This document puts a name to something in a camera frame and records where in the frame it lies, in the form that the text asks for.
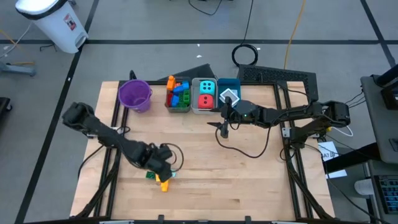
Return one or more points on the white paper roll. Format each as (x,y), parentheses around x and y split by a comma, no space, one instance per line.
(363,186)

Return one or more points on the orange stepped single-stud block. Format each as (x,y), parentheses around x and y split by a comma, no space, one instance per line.
(171,83)

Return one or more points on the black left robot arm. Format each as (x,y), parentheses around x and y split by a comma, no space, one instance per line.
(105,137)

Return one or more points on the dark green plate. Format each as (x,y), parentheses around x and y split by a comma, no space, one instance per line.
(150,175)

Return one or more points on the white storage bin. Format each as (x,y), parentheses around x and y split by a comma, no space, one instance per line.
(203,111)

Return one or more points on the teal blue storage bin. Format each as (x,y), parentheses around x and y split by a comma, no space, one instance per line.
(222,84)

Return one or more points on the cyan foam die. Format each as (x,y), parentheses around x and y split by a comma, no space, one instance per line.
(207,87)

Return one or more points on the yellow sloped block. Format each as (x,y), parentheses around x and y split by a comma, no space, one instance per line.
(157,178)

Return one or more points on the amber yellow studded brick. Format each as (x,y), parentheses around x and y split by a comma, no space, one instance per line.
(164,186)

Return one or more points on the green toy block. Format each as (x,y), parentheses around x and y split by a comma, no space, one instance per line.
(183,105)
(186,96)

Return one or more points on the black perforated panel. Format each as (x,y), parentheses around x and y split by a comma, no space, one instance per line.
(273,74)

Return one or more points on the dark grey storage bin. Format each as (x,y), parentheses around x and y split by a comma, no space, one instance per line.
(178,110)

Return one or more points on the grey stand base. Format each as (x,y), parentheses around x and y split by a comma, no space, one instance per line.
(18,69)

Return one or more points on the red foam die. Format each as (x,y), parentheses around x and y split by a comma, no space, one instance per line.
(201,105)

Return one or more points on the yellow connector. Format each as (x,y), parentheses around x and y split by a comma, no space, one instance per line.
(328,128)

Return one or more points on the grey side desk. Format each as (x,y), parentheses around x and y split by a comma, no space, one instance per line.
(379,118)

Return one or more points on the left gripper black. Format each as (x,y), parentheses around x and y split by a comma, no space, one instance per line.
(163,165)

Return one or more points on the large blue two-stud block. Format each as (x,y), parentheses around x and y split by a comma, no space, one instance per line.
(180,89)

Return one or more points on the red two-stud block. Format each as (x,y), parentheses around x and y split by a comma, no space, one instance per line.
(169,100)

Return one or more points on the purple monster-face bucket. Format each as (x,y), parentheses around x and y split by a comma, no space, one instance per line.
(133,93)

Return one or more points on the black metal table frame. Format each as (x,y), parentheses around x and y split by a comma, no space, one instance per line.
(277,96)

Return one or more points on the black desk equipment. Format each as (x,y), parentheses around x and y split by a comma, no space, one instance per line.
(390,93)

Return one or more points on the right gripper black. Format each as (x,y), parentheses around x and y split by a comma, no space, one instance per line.
(230,115)

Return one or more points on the black desk beam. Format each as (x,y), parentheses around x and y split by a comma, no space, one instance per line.
(351,158)

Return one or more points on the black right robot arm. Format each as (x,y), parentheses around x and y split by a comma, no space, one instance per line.
(295,113)

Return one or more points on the black keyboard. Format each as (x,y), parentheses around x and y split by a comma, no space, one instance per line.
(388,194)

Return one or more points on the white paper sheet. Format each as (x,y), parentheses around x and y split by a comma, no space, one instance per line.
(326,149)
(337,174)

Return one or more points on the white pedal trash can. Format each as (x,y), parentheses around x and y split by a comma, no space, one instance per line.
(56,25)

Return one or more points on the pale cyan plate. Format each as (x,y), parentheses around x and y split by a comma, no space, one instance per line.
(173,174)

